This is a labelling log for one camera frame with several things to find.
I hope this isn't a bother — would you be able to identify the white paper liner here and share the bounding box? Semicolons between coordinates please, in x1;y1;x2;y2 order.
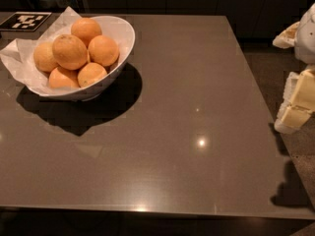
0;7;81;96

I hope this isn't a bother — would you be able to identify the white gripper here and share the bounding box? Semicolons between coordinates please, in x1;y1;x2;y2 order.
273;3;315;134

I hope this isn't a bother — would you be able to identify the black white fiducial marker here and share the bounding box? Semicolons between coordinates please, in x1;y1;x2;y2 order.
0;12;51;32

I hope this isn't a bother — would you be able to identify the orange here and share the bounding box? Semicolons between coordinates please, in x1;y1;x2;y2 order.
52;34;88;70
78;62;107;88
71;18;102;46
33;42;58;73
88;35;119;67
48;66;79;89

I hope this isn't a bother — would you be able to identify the white ceramic bowl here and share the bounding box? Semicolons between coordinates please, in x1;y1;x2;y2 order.
25;16;135;101

